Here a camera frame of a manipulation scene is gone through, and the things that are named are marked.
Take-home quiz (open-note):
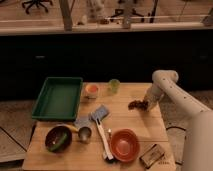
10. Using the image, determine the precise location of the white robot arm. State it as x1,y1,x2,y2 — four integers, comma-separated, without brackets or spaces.
144,70,213,171

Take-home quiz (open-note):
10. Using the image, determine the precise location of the white cup orange inside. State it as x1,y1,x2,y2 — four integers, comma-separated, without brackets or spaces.
85,84,99,99

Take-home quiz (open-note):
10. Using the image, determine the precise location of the white handled brush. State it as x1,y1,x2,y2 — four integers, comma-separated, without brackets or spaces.
95,119,114,160

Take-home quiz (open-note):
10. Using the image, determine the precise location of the dark purple grape bunch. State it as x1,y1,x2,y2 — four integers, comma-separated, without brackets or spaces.
128,100,148,110

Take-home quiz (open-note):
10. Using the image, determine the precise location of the small metal cup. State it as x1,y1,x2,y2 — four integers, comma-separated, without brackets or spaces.
78,127,92,144

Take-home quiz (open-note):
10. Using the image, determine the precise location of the black floor cable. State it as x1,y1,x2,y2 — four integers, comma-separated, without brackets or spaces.
165,125,188,132

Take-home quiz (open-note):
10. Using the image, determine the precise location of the black office chair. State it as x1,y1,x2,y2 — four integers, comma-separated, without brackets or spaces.
22,0,53,14

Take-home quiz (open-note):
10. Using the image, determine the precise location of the grey cloth piece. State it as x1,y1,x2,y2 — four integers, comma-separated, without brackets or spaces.
74,116,92,129

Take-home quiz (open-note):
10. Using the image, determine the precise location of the brown black box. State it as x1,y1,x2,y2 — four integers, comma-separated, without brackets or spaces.
139,144,165,169

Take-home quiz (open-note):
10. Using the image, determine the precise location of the green cucumber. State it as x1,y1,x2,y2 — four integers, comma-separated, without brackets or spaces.
48,133,67,152

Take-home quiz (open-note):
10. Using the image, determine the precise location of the blue sponge cloth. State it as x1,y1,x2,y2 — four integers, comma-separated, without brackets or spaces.
90,105,109,121

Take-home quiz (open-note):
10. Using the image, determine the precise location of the translucent green cup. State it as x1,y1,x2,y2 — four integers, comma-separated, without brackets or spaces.
108,79,120,94

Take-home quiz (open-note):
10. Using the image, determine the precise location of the orange plastic bowl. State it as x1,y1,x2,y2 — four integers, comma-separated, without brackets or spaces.
109,129,140,163

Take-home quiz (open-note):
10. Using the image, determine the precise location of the green plastic tray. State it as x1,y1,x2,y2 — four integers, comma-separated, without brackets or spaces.
32,77,83,121

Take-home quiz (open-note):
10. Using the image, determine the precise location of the dark maroon bowl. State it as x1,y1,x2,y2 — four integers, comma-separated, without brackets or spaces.
45,126,72,153

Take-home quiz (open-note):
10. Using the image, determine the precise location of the yellow banana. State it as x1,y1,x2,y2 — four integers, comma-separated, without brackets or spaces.
67,125,78,133

